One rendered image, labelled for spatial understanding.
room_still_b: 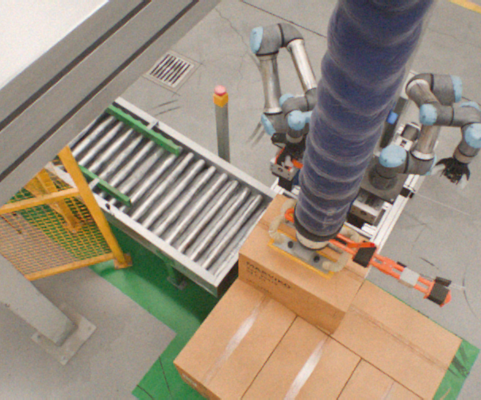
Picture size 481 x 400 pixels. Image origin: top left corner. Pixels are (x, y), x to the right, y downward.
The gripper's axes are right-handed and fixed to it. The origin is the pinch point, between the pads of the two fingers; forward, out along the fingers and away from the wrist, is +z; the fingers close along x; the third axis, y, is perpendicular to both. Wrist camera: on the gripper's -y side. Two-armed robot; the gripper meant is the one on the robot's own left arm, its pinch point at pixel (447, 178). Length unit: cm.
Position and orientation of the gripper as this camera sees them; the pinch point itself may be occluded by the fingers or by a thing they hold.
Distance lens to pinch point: 226.9
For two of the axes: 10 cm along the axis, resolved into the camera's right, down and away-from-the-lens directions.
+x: 8.5, 4.6, -2.6
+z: 0.0, 4.8, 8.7
